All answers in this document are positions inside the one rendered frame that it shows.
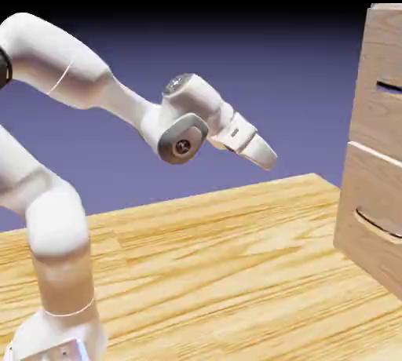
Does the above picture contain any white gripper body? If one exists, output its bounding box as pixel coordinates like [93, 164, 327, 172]
[245, 133, 279, 171]

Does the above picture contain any light wood drawer front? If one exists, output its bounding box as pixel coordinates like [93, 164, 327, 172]
[333, 141, 402, 301]
[349, 5, 402, 162]

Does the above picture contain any light wood cabinet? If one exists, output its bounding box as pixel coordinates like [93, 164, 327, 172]
[333, 2, 402, 301]

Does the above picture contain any recessed slot drawer handle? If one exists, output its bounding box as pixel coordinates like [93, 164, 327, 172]
[354, 207, 402, 245]
[375, 79, 402, 96]

